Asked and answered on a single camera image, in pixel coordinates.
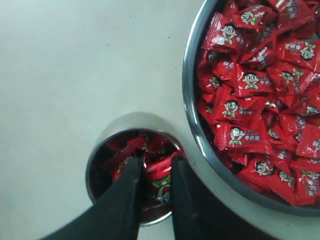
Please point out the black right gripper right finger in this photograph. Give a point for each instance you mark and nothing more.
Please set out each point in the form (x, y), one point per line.
(198, 215)

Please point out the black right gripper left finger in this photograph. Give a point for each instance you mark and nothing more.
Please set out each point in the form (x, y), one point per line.
(117, 213)

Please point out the stainless steel cup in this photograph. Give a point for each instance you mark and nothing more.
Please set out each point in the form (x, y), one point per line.
(98, 181)

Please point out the pile of red wrapped candies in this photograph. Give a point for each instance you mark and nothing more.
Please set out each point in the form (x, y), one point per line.
(258, 93)

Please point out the round steel bowl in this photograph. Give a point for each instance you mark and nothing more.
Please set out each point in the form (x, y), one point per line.
(190, 95)

